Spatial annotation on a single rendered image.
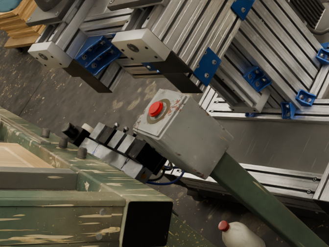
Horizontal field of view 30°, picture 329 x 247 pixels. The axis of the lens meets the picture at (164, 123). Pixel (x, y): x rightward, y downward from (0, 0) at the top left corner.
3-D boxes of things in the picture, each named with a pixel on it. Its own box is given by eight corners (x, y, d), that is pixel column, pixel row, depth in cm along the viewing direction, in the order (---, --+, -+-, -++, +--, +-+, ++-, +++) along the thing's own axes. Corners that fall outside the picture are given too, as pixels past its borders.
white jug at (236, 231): (271, 244, 216) (239, 217, 205) (256, 268, 214) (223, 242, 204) (253, 235, 224) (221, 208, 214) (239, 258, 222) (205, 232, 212)
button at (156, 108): (170, 107, 134) (164, 101, 133) (159, 121, 133) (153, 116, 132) (160, 104, 137) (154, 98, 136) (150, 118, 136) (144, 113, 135)
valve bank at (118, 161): (207, 174, 169) (151, 125, 157) (178, 216, 167) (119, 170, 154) (123, 137, 211) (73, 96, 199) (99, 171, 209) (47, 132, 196)
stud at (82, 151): (87, 160, 162) (89, 149, 161) (79, 160, 160) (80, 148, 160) (83, 158, 164) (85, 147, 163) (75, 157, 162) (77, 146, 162)
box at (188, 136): (237, 139, 140) (188, 93, 131) (208, 183, 138) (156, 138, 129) (207, 130, 150) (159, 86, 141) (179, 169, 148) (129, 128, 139)
